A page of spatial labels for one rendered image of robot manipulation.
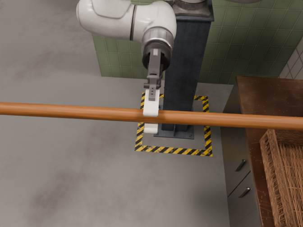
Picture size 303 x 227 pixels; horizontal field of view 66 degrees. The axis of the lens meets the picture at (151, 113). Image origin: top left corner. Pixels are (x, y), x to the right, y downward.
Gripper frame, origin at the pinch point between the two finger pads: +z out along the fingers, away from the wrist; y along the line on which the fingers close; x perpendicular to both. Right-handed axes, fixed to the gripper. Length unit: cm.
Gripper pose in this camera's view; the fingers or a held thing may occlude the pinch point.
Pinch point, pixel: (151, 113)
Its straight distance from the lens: 52.2
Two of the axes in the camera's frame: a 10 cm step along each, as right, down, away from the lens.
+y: 0.0, 5.9, 8.1
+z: -0.7, 8.1, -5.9
